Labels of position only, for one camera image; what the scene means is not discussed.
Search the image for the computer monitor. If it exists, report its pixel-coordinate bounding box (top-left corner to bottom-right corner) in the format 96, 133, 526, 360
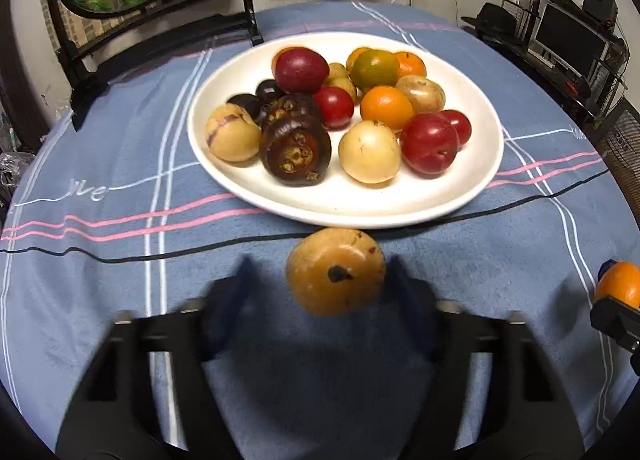
533, 2, 610, 79

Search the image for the green-orange tomato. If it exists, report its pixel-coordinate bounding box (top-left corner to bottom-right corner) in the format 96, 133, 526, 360
350, 49, 399, 91

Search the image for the small spotted pale fruit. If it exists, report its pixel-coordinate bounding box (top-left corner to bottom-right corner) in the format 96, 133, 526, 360
338, 121, 401, 185

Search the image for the red cherry tomato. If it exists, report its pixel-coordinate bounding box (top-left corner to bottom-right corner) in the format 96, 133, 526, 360
312, 86, 355, 129
439, 108, 472, 147

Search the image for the blue striped tablecloth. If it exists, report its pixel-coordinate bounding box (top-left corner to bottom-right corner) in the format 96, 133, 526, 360
1, 2, 639, 459

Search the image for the black speaker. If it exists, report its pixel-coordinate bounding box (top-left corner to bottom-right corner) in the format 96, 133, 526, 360
582, 0, 618, 32

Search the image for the white round plate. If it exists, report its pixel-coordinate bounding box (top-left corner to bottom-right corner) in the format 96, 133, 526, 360
186, 30, 503, 229

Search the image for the round orange fruit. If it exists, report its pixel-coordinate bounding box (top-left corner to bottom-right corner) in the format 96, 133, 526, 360
594, 261, 640, 309

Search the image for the dark cherry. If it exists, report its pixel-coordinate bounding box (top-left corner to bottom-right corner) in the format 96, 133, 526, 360
227, 94, 262, 121
255, 79, 286, 103

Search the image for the smooth orange fruit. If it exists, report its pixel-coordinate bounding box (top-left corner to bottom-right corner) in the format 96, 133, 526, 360
359, 86, 416, 133

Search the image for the beige passion fruit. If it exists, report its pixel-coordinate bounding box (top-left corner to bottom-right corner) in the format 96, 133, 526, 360
285, 228, 386, 317

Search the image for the large orange mandarin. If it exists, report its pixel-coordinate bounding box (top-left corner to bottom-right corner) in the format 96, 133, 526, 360
271, 46, 297, 78

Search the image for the large red plum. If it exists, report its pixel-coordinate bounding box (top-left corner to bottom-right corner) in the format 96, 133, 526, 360
275, 47, 330, 94

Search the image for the black equipment shelf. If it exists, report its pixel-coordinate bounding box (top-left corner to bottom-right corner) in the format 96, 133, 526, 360
462, 0, 630, 124

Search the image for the mandarin with dark spots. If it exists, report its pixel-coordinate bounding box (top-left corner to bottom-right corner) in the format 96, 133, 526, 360
395, 51, 427, 78

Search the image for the clear plastic bag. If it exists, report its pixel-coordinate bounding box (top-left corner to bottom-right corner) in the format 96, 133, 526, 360
0, 151, 35, 189

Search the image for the small green-yellow longan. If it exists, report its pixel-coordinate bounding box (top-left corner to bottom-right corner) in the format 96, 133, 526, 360
328, 62, 349, 79

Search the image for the smaller red plum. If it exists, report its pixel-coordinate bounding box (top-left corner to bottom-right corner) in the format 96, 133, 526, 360
399, 114, 460, 176

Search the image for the yellow-green longan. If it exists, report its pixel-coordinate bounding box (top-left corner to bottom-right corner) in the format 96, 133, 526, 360
324, 76, 358, 102

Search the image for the small orange kumquat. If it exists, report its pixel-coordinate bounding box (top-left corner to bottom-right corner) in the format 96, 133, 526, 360
345, 47, 370, 73

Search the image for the pale melon purple stripe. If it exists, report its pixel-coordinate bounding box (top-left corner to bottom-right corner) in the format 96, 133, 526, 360
205, 103, 262, 163

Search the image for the tan spotted round fruit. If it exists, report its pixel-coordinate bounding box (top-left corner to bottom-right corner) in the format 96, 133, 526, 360
395, 75, 446, 114

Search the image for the black hat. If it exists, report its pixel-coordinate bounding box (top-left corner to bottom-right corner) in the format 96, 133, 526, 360
460, 2, 518, 42

